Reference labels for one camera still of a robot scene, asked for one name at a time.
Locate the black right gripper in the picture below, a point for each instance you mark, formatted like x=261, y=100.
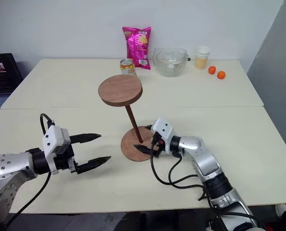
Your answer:
x=158, y=144

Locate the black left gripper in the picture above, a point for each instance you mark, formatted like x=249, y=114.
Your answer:
x=64, y=160

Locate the wooden pole with round disc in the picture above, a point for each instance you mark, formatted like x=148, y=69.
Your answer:
x=120, y=90

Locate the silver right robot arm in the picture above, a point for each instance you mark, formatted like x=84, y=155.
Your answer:
x=205, y=161

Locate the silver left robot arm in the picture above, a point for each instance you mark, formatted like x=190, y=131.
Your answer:
x=10, y=166

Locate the round wooden base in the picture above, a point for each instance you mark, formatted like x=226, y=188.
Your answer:
x=130, y=149

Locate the yellow drink can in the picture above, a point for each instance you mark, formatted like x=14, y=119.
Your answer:
x=127, y=68

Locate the clear glass bowl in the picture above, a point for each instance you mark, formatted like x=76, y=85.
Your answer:
x=170, y=63

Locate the pink chips bag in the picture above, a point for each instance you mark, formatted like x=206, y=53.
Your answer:
x=138, y=45

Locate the small orange fruit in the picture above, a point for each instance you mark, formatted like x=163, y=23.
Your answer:
x=221, y=75
x=212, y=70

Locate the plastic cup with juice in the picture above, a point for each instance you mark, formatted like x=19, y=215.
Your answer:
x=202, y=60

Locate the black plastic crate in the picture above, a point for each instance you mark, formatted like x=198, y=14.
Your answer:
x=3, y=77

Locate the white shoe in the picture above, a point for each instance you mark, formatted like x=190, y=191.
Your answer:
x=282, y=209

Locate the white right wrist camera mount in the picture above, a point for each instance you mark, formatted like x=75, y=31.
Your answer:
x=163, y=130

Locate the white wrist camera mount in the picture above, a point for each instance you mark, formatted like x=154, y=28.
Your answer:
x=52, y=139
x=163, y=130

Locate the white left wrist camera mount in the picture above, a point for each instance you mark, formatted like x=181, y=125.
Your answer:
x=52, y=139

